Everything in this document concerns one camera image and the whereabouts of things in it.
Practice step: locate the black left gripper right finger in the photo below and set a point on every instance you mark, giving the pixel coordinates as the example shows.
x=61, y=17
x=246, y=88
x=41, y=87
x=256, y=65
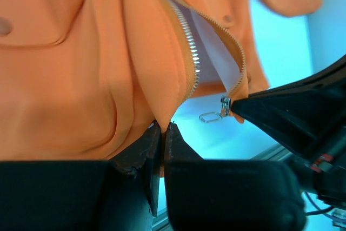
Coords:
x=228, y=194

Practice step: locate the orange zip-up jacket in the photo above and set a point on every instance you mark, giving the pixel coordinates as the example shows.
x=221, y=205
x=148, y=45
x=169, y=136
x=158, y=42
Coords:
x=84, y=79

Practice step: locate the silver zipper pull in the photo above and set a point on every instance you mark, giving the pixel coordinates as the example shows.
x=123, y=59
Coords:
x=215, y=116

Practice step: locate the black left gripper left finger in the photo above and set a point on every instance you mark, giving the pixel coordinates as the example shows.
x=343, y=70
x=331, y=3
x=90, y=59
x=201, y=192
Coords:
x=118, y=194

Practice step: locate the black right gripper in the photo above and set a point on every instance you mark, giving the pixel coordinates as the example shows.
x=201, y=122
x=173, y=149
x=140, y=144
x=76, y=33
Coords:
x=303, y=116

